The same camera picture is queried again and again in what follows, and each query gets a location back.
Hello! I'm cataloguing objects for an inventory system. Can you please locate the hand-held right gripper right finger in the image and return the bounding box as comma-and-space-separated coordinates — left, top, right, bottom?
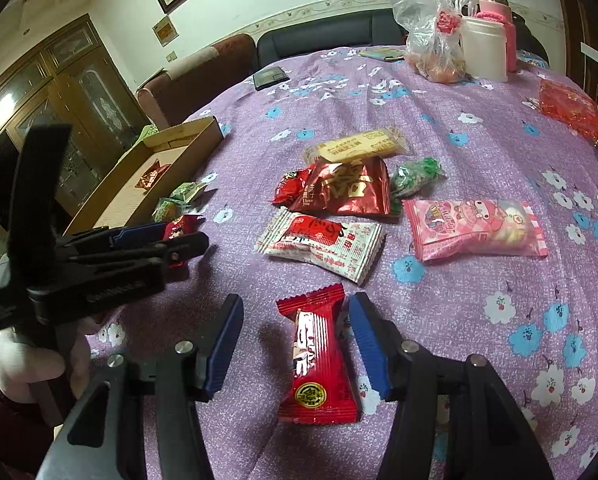
348, 291, 554, 480

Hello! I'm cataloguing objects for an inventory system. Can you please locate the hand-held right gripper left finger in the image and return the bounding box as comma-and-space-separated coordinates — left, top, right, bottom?
39, 294, 245, 480

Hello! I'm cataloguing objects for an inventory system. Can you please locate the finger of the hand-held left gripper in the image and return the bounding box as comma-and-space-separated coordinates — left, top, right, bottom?
62, 231, 211, 283
64, 223, 172, 251

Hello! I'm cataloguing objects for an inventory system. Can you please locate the small red candy packet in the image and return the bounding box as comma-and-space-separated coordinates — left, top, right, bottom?
134, 159, 172, 191
270, 167, 314, 207
161, 214, 205, 266

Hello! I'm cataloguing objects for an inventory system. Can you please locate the green white snack packet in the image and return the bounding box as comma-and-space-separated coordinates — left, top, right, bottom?
151, 197, 185, 223

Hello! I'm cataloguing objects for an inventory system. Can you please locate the shallow cardboard box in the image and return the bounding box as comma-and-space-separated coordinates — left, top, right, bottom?
62, 116, 226, 238

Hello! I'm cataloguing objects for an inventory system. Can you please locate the long red snack packet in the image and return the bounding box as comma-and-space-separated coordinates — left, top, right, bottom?
275, 283, 360, 425

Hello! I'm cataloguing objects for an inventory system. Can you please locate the green candy packet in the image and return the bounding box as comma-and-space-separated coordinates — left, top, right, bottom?
171, 180, 209, 206

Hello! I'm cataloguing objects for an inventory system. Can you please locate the white red snack packet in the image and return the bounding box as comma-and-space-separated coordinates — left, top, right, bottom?
255, 207, 384, 287

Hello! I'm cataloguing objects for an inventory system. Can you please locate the pink cartoon snack packet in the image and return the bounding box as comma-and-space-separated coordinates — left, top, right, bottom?
402, 198, 550, 263

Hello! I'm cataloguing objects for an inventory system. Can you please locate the dark red gold-print packet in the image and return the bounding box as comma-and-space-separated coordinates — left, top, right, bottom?
288, 155, 392, 217

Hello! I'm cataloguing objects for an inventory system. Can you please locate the green twist-wrapped candy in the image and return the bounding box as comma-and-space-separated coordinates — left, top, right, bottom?
390, 156, 446, 198

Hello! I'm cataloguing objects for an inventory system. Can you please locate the yellow cracker packet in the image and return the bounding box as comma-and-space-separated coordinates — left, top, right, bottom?
303, 126, 411, 165

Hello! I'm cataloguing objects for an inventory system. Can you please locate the person's left forearm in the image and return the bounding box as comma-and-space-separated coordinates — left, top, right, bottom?
0, 335, 60, 480

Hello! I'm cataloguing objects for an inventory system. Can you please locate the person's left hand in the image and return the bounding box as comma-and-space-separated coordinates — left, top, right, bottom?
0, 319, 101, 403

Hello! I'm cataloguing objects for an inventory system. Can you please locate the wooden glass-door cabinet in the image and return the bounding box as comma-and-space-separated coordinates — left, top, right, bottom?
0, 14, 150, 281

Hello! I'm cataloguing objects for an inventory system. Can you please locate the brown armchair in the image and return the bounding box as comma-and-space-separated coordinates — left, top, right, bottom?
136, 33, 257, 131

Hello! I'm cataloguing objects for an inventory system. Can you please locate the black phone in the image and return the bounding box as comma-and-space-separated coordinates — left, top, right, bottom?
253, 66, 290, 92

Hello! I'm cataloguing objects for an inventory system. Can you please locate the purple floral tablecloth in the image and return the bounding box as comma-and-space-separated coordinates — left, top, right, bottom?
84, 42, 598, 480

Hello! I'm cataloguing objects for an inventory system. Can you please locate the black leather sofa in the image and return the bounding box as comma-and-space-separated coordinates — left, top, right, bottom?
255, 7, 415, 68

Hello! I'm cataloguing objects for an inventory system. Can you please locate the clear plastic bag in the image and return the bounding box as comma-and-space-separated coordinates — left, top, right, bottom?
391, 0, 474, 85

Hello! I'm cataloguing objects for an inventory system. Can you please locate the red packet on table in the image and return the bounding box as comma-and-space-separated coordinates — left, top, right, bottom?
538, 78, 598, 143

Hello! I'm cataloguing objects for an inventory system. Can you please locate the white plastic jar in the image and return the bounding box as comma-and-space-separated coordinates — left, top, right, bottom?
459, 15, 510, 83

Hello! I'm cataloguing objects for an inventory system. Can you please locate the pink sleeved bottle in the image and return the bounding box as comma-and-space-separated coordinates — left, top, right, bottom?
471, 0, 518, 73

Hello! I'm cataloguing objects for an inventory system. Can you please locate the small wall plaque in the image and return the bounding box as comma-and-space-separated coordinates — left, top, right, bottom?
151, 15, 180, 46

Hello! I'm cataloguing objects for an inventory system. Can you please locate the wooden door frame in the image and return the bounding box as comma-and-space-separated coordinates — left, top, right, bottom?
549, 0, 598, 111

